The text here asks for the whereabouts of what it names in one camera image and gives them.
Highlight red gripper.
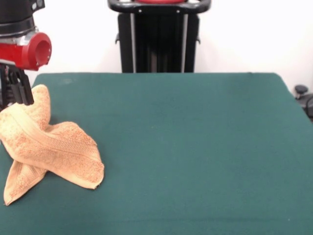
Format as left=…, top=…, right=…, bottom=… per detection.
left=0, top=32, right=53, bottom=106

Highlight orange terry towel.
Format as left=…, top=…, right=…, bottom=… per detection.
left=0, top=84, right=105, bottom=206

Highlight black electrical box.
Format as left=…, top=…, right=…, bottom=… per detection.
left=0, top=70, right=10, bottom=110

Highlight dark green table cloth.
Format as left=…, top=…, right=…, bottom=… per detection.
left=0, top=72, right=313, bottom=235

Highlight black office chair base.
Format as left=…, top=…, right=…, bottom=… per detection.
left=294, top=84, right=313, bottom=116

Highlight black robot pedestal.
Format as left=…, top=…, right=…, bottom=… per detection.
left=107, top=0, right=211, bottom=73

